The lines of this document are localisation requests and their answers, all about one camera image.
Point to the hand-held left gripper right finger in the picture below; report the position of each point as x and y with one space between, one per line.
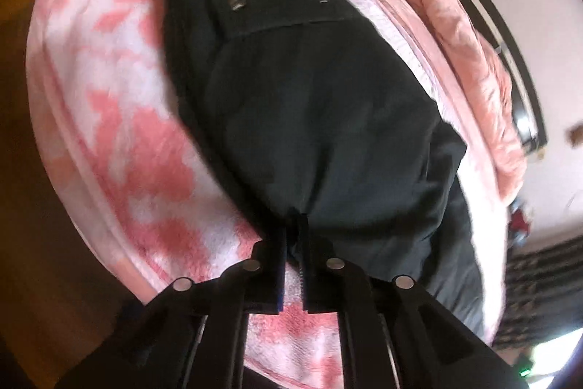
304 279

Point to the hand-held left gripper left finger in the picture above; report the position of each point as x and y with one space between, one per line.
280 275

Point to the black pants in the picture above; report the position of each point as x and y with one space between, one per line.
296 97

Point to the pink white patterned blanket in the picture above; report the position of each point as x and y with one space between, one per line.
136 143

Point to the blue bag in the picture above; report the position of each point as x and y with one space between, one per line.
519 239

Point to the red cloth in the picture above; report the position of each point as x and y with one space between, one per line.
518 221

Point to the dark patterned curtain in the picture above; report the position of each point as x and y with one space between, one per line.
537 293

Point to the pink bed sheet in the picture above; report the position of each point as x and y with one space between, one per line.
421 51

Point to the pink duvet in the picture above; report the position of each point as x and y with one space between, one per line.
464 51

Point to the dark wooden headboard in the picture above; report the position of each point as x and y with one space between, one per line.
534 111

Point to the small wooden wall box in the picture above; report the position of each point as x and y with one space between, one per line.
573 136

